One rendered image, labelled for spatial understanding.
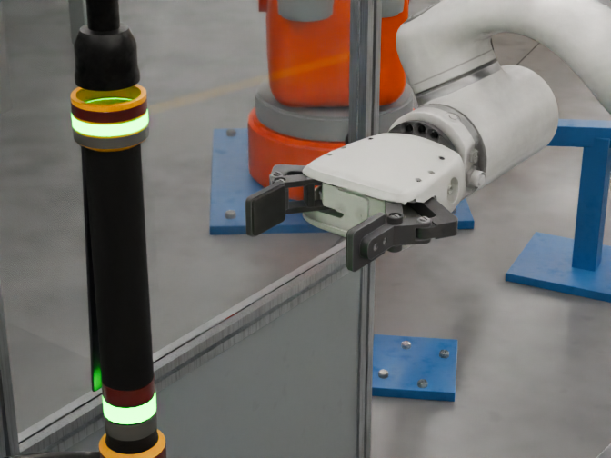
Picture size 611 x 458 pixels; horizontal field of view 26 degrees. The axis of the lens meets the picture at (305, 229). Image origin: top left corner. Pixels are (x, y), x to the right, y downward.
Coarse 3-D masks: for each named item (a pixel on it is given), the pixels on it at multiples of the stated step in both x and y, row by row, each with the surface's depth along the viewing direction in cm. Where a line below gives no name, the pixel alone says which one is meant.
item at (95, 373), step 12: (84, 156) 78; (84, 168) 79; (84, 180) 79; (84, 192) 79; (84, 204) 80; (96, 324) 84; (96, 336) 84; (96, 348) 85; (96, 360) 85; (96, 372) 85; (96, 384) 86
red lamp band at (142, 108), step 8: (112, 96) 78; (72, 104) 75; (144, 104) 75; (72, 112) 75; (80, 112) 75; (88, 112) 74; (96, 112) 74; (104, 112) 74; (112, 112) 74; (120, 112) 74; (128, 112) 74; (136, 112) 75; (144, 112) 76; (88, 120) 74; (96, 120) 74; (104, 120) 74; (112, 120) 74; (120, 120) 74
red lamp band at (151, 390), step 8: (104, 384) 83; (152, 384) 84; (104, 392) 84; (112, 392) 83; (120, 392) 83; (128, 392) 83; (136, 392) 83; (144, 392) 83; (152, 392) 84; (112, 400) 83; (120, 400) 83; (128, 400) 83; (136, 400) 83; (144, 400) 83
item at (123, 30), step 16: (96, 0) 73; (112, 0) 73; (96, 16) 73; (112, 16) 73; (80, 32) 74; (96, 32) 73; (112, 32) 73; (128, 32) 74; (80, 48) 73; (96, 48) 73; (112, 48) 73; (128, 48) 74; (80, 64) 74; (96, 64) 73; (112, 64) 73; (128, 64) 74; (80, 80) 74; (96, 80) 74; (112, 80) 74; (128, 80) 74
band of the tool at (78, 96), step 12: (72, 96) 75; (84, 96) 77; (96, 96) 78; (108, 96) 78; (120, 96) 78; (132, 96) 78; (144, 96) 75; (84, 108) 74; (96, 108) 74; (108, 108) 74; (120, 108) 74; (132, 120) 75
